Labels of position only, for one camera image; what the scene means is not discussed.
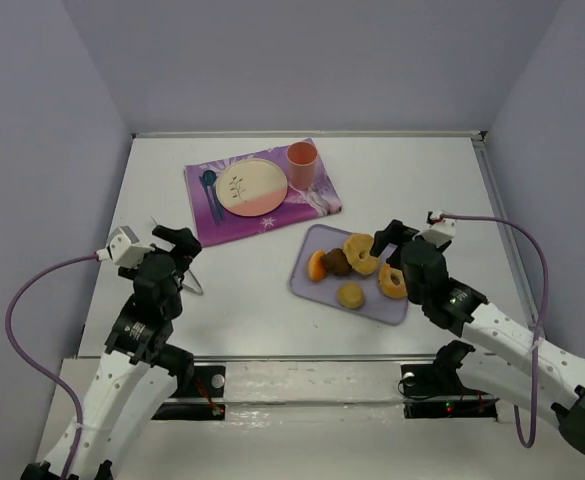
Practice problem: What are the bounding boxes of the metal tongs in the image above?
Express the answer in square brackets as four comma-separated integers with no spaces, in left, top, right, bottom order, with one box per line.
[178,270,204,296]

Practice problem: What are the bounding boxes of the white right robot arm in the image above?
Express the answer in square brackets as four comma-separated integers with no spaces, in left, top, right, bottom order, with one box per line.
[370,212,585,455]

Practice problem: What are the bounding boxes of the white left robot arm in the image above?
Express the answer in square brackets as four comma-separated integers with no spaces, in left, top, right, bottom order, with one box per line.
[21,225,202,479]

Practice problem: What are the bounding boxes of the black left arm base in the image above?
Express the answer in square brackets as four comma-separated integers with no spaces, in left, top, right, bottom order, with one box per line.
[152,364,226,422]

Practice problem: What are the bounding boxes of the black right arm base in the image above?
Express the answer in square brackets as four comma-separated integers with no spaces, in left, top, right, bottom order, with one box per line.
[397,340,498,420]

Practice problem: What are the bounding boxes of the brown chocolate bread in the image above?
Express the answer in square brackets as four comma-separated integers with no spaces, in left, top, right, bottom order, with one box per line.
[320,248,352,277]

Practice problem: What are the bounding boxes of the large glazed donut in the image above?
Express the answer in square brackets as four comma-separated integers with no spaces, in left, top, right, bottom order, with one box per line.
[342,233,380,276]

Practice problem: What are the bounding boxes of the lavender plastic tray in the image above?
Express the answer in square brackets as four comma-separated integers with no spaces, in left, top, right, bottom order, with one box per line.
[288,224,409,326]

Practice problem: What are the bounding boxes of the blue spoon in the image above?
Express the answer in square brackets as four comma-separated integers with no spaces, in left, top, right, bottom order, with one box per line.
[202,169,224,225]

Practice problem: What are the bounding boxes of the round yellow bun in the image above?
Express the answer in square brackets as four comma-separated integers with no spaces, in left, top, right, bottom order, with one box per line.
[337,282,365,310]

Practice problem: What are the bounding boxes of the purple floral placemat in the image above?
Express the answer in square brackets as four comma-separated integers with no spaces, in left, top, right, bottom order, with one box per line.
[184,145,342,247]

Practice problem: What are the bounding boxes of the orange sesame bun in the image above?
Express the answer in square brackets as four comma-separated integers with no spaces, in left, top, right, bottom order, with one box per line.
[307,250,327,282]

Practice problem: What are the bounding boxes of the cream and pink plate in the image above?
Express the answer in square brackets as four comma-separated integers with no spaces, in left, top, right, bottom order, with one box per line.
[215,158,288,217]

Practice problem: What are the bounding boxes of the pink plastic cup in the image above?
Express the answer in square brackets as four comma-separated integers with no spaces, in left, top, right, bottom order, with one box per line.
[286,141,318,190]

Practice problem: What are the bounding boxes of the small ring donut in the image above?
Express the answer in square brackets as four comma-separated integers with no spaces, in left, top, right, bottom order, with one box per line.
[378,264,408,300]

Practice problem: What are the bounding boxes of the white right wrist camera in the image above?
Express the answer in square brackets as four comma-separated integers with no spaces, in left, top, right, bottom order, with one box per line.
[416,210,456,248]

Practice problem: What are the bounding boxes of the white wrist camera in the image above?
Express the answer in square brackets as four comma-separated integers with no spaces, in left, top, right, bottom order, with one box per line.
[106,226,154,269]
[416,210,456,248]

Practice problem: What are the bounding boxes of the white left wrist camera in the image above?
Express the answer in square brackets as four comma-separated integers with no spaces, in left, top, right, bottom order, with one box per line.
[106,226,154,269]

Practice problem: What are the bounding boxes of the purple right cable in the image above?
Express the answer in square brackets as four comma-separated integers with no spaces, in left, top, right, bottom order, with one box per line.
[426,212,550,448]

